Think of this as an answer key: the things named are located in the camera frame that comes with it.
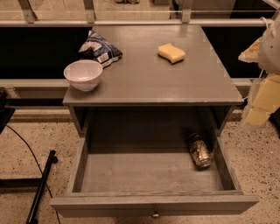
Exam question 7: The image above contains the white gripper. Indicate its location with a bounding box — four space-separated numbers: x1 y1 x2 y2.
238 20 280 127

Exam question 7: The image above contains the round metal drawer knob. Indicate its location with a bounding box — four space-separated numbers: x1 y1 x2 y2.
151 208 160 219

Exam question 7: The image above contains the open grey top drawer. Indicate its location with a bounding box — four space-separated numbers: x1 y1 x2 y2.
51 132 258 217

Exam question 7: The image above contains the grey wooden cabinet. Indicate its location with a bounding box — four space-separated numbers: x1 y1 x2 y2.
62 24 245 152

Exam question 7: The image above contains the yellow sponge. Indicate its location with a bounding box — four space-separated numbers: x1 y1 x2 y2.
157 43 186 64

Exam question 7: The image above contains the blue white chip bag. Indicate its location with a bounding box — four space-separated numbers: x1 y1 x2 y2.
78 30 123 67

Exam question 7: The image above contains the white ceramic bowl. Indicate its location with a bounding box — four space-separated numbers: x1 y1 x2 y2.
64 59 103 92

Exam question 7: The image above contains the black metal stand leg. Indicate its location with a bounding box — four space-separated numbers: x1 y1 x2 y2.
26 150 58 224

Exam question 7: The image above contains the black object at left edge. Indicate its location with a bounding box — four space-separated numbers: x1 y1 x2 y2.
0 91 15 134

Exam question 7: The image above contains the white hanging cable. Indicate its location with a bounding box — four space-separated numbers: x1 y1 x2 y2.
259 16 277 39

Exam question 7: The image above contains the metal railing frame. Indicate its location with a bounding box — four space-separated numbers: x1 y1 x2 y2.
0 0 280 27

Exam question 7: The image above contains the black floor cable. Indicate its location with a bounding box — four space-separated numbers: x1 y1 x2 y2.
5 124 62 224

